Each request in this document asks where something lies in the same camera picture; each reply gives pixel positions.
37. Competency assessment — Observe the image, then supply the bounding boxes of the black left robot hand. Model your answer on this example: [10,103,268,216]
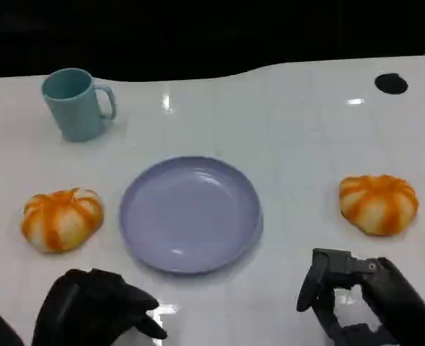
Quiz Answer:
[31,267,169,346]

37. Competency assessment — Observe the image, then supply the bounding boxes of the orange and white bread roll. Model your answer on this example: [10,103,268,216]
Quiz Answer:
[21,187,105,254]
[338,174,420,237]

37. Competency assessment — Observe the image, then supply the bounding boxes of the pale green mug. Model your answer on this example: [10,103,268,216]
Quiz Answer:
[40,68,118,143]

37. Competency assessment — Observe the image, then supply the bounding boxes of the black round table grommet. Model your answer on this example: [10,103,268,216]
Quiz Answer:
[374,73,409,96]

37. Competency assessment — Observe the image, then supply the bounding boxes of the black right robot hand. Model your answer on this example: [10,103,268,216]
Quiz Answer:
[296,247,425,346]

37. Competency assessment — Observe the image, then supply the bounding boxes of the lilac plate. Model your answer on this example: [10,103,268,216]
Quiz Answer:
[118,155,264,276]

